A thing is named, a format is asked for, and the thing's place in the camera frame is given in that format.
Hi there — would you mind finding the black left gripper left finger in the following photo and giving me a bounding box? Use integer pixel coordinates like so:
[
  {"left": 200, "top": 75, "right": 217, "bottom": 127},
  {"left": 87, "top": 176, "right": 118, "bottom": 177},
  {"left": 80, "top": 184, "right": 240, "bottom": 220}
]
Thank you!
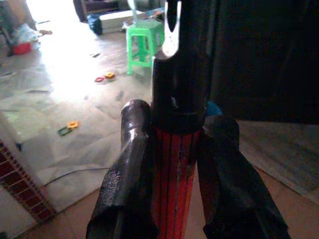
[{"left": 86, "top": 99, "right": 160, "bottom": 239}]

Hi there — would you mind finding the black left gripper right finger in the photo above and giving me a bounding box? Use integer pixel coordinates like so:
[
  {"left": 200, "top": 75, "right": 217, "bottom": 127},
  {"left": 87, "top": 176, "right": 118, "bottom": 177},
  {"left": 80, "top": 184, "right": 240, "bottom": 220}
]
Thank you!
[{"left": 196, "top": 115, "right": 293, "bottom": 239}]

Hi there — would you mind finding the red-handled yellow-green dustpan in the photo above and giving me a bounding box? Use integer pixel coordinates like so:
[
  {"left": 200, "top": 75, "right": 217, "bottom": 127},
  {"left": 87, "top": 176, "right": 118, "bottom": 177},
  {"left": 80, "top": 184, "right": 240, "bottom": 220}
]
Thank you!
[{"left": 150, "top": 0, "right": 212, "bottom": 239}]

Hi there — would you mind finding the blue plastic bucket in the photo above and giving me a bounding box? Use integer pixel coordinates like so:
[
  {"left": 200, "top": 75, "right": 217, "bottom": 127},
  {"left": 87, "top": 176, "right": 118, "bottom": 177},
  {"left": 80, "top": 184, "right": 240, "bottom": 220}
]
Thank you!
[{"left": 206, "top": 100, "right": 223, "bottom": 117}]

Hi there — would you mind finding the dark wooden door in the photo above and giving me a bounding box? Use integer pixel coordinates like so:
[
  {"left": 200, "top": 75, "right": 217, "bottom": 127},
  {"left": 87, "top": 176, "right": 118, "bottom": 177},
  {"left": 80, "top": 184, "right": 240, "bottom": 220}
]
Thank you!
[{"left": 210, "top": 0, "right": 319, "bottom": 124}]

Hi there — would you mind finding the green plastic stool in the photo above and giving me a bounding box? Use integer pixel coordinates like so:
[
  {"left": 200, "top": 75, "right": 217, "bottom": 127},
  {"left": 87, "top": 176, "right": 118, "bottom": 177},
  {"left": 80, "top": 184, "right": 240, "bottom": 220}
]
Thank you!
[{"left": 125, "top": 19, "right": 165, "bottom": 76}]

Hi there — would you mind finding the white flat box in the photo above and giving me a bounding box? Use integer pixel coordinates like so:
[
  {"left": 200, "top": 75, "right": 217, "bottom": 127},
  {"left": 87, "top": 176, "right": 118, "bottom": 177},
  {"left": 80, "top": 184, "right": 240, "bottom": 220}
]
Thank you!
[{"left": 99, "top": 9, "right": 146, "bottom": 33}]

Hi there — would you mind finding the red plastic basin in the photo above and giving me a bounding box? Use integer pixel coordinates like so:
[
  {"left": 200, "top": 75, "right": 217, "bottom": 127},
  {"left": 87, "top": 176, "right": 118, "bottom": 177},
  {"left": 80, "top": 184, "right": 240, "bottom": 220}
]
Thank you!
[{"left": 12, "top": 41, "right": 33, "bottom": 55}]

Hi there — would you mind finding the white plastic bag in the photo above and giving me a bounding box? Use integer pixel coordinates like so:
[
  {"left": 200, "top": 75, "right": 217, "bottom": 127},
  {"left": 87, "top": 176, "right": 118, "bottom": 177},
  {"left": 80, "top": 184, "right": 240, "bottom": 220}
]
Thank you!
[{"left": 11, "top": 23, "right": 41, "bottom": 43}]

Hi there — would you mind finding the thin black floor cable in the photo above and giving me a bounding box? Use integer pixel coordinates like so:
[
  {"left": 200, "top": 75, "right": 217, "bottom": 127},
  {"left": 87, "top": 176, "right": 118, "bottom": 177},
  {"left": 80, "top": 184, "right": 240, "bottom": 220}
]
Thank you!
[{"left": 43, "top": 166, "right": 111, "bottom": 187}]

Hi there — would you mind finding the green square toy frame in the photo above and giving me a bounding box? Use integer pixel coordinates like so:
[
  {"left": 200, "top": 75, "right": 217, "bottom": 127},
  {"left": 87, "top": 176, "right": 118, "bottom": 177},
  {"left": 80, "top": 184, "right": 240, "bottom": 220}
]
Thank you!
[{"left": 57, "top": 126, "right": 72, "bottom": 137}]

